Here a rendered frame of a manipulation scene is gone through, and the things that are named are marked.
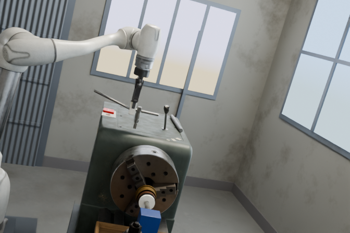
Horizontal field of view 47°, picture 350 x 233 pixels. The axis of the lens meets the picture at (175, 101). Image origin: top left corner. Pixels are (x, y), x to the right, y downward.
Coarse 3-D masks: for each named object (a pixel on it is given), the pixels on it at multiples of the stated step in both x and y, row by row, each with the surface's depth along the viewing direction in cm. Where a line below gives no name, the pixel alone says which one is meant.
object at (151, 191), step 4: (140, 188) 173; (144, 188) 172; (148, 188) 172; (152, 188) 174; (136, 192) 174; (140, 192) 171; (144, 192) 169; (148, 192) 169; (152, 192) 171; (136, 196) 172; (140, 196) 168; (152, 196) 169; (156, 196) 175; (136, 200) 171
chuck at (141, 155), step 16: (144, 160) 180; (160, 160) 181; (112, 176) 180; (128, 176) 181; (144, 176) 182; (160, 176) 183; (176, 176) 184; (112, 192) 182; (128, 192) 183; (176, 192) 186; (160, 208) 186
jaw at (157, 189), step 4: (152, 180) 186; (152, 184) 182; (156, 184) 182; (160, 184) 182; (164, 184) 182; (168, 184) 182; (172, 184) 183; (176, 184) 185; (156, 188) 178; (160, 188) 178; (164, 188) 178; (168, 188) 180; (172, 188) 180; (176, 188) 185; (156, 192) 176; (160, 192) 178; (164, 192) 178; (168, 192) 181; (172, 192) 181; (160, 196) 178; (164, 196) 179
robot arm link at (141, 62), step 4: (136, 56) 191; (140, 56) 189; (136, 60) 190; (140, 60) 189; (144, 60) 189; (148, 60) 189; (152, 60) 190; (136, 64) 190; (140, 64) 189; (144, 64) 189; (148, 64) 190; (152, 64) 192; (140, 68) 191; (144, 68) 190; (148, 68) 191
